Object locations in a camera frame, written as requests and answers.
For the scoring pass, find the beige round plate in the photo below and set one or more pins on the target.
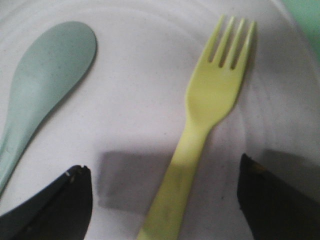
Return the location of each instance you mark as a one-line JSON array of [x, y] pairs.
[[125, 118]]

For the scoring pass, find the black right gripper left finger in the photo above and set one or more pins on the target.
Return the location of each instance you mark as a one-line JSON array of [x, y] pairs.
[[60, 211]]

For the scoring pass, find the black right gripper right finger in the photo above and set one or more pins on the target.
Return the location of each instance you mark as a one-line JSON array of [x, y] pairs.
[[273, 209]]

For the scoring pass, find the light green plastic tray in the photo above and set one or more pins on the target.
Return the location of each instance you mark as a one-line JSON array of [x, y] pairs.
[[307, 15]]

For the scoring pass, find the sage green plastic spoon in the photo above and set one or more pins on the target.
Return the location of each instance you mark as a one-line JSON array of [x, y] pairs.
[[54, 63]]

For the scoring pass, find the yellow plastic fork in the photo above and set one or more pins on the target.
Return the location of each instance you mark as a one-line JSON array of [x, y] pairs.
[[210, 96]]

